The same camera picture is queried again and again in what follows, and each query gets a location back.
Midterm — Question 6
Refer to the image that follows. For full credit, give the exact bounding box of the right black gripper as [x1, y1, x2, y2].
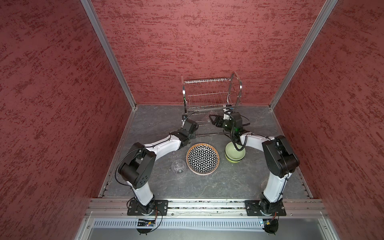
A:
[209, 114, 235, 133]

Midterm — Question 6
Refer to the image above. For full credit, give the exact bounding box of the steel two-tier dish rack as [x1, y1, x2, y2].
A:
[181, 72, 243, 136]

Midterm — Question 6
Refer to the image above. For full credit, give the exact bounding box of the pale green bowl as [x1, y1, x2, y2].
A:
[225, 142, 246, 159]

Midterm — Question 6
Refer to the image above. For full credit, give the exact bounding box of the white patterned deep plate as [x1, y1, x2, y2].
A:
[186, 143, 220, 176]

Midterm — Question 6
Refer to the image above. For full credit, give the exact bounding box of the clear glass cup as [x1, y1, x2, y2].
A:
[171, 160, 187, 174]

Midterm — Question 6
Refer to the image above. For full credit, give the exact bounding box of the blue floral white bowl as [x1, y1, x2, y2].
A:
[226, 155, 244, 160]

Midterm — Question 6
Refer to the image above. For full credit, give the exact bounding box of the lime green bowl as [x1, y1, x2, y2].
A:
[227, 158, 243, 163]

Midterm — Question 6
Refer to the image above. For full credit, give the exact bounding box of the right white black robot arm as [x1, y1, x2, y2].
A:
[209, 110, 300, 216]

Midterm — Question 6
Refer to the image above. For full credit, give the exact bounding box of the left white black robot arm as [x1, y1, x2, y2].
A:
[116, 120, 199, 216]

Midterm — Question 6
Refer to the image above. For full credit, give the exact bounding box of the right base circuit board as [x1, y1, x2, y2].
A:
[263, 219, 279, 235]

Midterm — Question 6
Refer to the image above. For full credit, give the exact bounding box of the base circuit board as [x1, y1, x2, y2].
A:
[136, 219, 158, 235]
[263, 219, 279, 235]

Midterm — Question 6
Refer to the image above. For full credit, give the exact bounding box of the left base circuit board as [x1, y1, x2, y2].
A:
[136, 219, 158, 235]

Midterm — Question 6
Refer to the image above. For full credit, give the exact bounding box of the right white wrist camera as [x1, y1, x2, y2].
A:
[223, 106, 234, 120]

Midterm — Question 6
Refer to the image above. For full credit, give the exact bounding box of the right black corrugated cable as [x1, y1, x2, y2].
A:
[223, 110, 251, 152]

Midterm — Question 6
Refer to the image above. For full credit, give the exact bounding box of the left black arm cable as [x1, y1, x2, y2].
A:
[114, 110, 211, 187]

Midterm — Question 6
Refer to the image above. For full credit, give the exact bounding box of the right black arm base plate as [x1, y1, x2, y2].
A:
[245, 199, 287, 217]

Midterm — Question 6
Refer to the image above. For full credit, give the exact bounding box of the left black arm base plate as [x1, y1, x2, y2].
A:
[127, 199, 169, 216]

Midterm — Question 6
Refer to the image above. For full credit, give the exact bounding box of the aluminium front rail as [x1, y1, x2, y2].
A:
[86, 199, 330, 232]

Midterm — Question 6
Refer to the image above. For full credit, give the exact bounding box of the right aluminium corner post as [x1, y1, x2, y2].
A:
[269, 0, 338, 112]

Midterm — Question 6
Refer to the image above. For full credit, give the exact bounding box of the aluminium corner post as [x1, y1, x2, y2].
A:
[81, 0, 137, 111]
[269, 0, 338, 112]

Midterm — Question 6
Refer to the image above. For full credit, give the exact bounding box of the left aluminium corner post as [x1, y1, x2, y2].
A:
[81, 0, 137, 111]

